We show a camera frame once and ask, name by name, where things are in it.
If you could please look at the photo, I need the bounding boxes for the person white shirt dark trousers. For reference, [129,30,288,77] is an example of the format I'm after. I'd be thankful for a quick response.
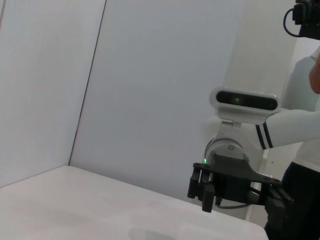
[264,46,320,240]

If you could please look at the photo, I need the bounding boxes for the black looped cable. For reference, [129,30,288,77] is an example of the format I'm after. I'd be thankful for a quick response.
[283,8,301,39]

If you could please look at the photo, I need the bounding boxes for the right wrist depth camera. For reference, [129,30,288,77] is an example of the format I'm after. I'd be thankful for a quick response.
[209,86,280,127]

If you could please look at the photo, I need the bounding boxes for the black mounted device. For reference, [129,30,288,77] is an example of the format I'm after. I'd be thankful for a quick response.
[292,0,320,41]

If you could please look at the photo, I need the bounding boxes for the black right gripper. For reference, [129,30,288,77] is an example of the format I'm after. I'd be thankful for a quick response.
[187,153,295,219]

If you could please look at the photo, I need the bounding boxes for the grey right wrist cable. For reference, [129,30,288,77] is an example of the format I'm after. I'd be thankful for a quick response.
[215,196,261,210]

